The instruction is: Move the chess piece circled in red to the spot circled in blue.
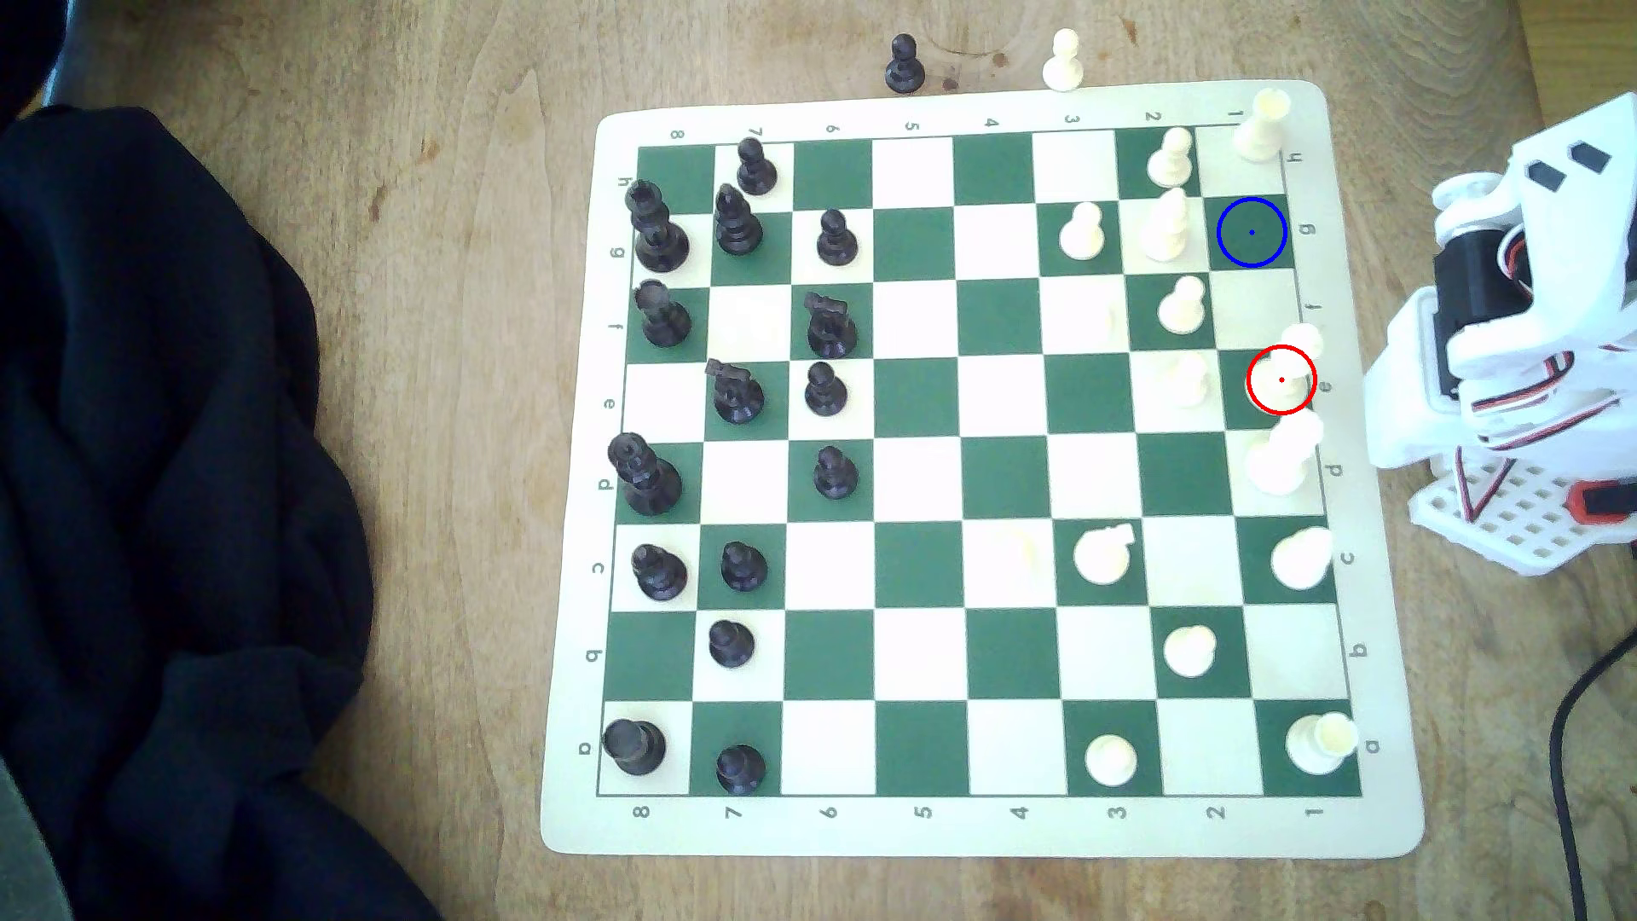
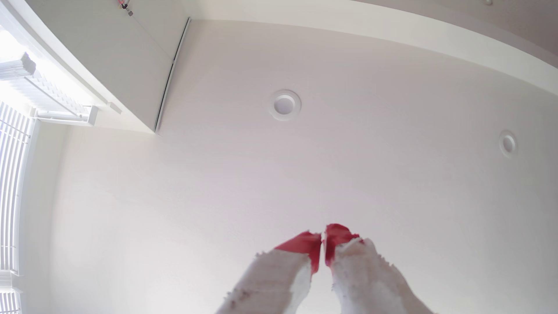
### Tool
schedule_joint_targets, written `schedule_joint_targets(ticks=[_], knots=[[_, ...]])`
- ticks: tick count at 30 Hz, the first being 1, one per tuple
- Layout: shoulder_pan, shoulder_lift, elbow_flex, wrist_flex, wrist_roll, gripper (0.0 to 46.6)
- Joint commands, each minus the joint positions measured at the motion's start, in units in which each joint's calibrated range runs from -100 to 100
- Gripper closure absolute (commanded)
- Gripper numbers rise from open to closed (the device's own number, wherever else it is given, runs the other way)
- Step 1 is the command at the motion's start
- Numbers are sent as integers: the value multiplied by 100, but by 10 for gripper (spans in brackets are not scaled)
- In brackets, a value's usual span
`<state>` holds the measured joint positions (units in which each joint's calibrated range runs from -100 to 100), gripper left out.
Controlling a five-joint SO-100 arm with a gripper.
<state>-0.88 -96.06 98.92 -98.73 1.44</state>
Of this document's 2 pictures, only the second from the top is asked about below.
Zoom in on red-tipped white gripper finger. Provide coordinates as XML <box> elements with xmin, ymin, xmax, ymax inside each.
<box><xmin>324</xmin><ymin>223</ymin><xmax>435</xmax><ymax>314</ymax></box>
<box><xmin>216</xmin><ymin>231</ymin><xmax>323</xmax><ymax>314</ymax></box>

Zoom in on white window blind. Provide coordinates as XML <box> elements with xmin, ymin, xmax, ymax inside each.
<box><xmin>0</xmin><ymin>102</ymin><xmax>36</xmax><ymax>274</ymax></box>

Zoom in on white door panel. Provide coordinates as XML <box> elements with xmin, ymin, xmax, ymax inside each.
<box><xmin>24</xmin><ymin>0</ymin><xmax>192</xmax><ymax>133</ymax></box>

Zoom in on white window blinds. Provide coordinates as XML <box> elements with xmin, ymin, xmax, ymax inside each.
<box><xmin>0</xmin><ymin>52</ymin><xmax>99</xmax><ymax>127</ymax></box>

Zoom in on round recessed ceiling light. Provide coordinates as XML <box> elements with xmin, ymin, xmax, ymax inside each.
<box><xmin>499</xmin><ymin>129</ymin><xmax>518</xmax><ymax>158</ymax></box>
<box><xmin>269</xmin><ymin>89</ymin><xmax>302</xmax><ymax>121</ymax></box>

